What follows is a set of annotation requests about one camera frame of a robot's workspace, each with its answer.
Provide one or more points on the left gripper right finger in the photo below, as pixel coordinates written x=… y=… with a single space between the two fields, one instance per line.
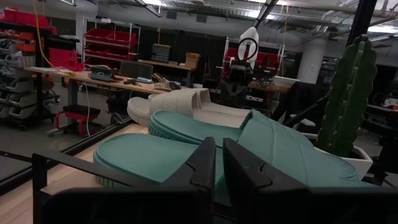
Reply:
x=255 y=193

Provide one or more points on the stack of grey trays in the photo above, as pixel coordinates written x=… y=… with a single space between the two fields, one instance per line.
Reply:
x=161 y=53

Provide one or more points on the red storage bins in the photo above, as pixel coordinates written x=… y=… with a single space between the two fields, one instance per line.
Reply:
x=28 y=20

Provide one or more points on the wooden workbench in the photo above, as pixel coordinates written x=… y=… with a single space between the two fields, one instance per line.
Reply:
x=124 y=84

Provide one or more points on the red stool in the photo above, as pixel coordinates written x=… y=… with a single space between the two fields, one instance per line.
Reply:
x=79 y=116

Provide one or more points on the white pillar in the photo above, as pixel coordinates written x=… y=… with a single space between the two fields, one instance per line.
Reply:
x=311 y=62

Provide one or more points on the dark chair back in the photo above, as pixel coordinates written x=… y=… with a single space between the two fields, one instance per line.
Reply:
x=136 y=70

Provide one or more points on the black table frame rail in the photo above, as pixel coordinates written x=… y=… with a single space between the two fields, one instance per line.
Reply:
x=77 y=147

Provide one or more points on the grey device on workbench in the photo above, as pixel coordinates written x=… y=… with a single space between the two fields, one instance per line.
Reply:
x=101 y=74

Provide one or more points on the rack of grey bins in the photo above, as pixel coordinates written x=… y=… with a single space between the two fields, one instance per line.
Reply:
x=18 y=81

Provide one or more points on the grey slide sandal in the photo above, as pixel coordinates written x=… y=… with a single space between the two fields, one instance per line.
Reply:
x=168 y=102
x=224 y=113

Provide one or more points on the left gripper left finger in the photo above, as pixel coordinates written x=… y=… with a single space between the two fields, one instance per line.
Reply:
x=192 y=186

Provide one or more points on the cardboard box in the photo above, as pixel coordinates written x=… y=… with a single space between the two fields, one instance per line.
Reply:
x=192 y=60

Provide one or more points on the green cactus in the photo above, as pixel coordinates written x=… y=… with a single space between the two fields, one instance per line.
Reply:
x=348 y=102

